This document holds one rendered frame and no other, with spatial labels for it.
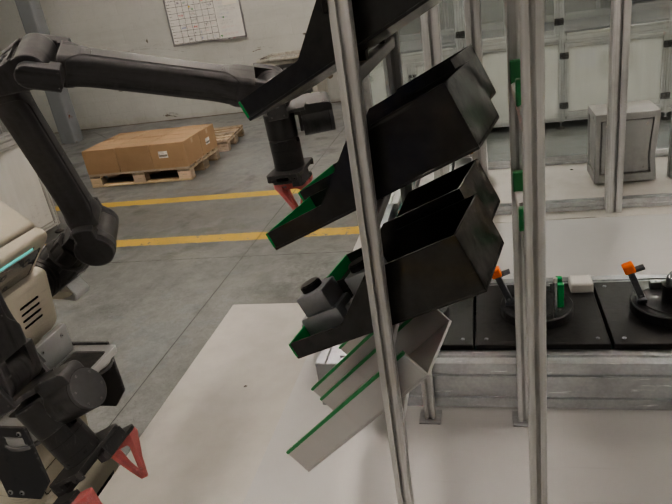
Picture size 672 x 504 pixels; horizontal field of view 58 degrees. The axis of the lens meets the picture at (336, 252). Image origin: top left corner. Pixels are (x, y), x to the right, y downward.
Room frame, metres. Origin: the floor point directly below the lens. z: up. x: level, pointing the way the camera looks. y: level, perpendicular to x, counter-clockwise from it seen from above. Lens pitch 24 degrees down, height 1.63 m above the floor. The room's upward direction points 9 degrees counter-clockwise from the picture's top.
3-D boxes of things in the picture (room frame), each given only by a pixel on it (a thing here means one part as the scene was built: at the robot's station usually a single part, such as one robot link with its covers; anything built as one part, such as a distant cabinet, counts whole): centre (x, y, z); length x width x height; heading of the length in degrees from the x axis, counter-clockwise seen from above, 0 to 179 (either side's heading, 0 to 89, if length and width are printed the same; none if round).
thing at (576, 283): (1.06, -0.38, 1.01); 0.24 x 0.24 x 0.13; 74
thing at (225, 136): (7.71, 1.60, 0.07); 1.20 x 0.82 x 0.14; 81
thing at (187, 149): (6.72, 1.82, 0.20); 1.20 x 0.80 x 0.41; 74
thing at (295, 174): (1.13, 0.06, 1.35); 0.10 x 0.07 x 0.07; 164
